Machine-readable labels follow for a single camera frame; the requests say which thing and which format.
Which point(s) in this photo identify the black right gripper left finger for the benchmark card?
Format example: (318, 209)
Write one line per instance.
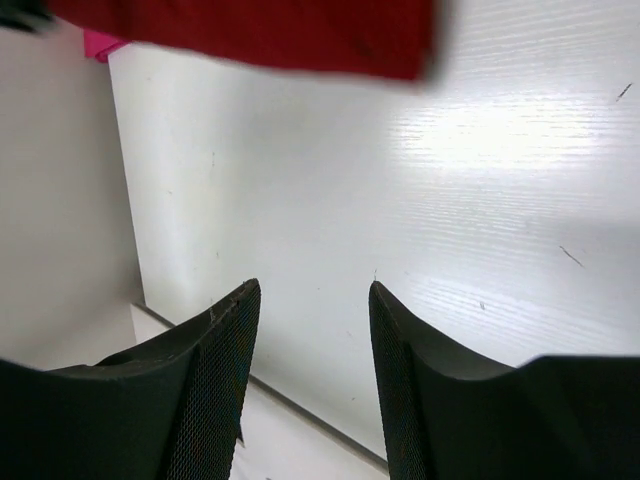
(168, 408)

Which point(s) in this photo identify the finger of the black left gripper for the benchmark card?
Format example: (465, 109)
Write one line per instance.
(27, 16)

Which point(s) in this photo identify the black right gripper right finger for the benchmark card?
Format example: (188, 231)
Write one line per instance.
(451, 413)

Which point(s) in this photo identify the magenta t shirt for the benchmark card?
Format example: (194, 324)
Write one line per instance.
(100, 46)

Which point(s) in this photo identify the dark red t shirt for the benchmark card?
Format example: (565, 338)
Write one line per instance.
(387, 39)

